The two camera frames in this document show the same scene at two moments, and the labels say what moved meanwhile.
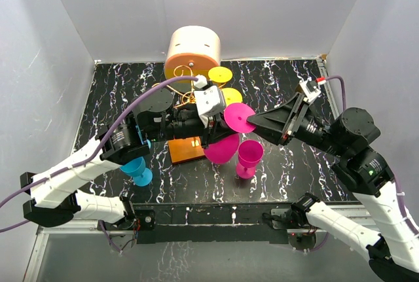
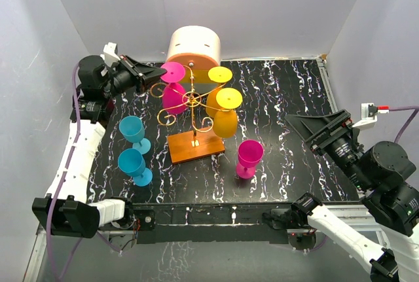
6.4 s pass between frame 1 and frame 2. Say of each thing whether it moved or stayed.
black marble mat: stayed
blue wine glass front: stayed
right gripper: moved
